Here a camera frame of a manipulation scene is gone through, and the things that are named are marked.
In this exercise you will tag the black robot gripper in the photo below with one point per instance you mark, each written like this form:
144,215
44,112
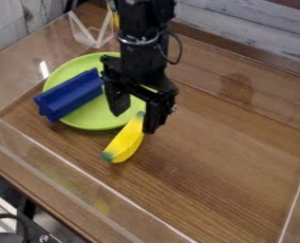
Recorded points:
135,73

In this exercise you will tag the yellow toy banana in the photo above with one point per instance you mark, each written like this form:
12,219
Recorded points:
126,142

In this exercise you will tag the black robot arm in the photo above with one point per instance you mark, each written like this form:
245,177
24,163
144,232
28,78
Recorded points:
143,19

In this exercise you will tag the green round plate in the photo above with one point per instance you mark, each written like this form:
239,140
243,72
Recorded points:
91,116

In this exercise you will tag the blue plastic block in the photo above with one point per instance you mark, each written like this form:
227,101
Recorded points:
68,95

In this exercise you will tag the black metal stand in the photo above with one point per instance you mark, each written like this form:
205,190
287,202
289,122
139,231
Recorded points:
38,234

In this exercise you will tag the clear acrylic front wall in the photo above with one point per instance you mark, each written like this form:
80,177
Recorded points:
87,205

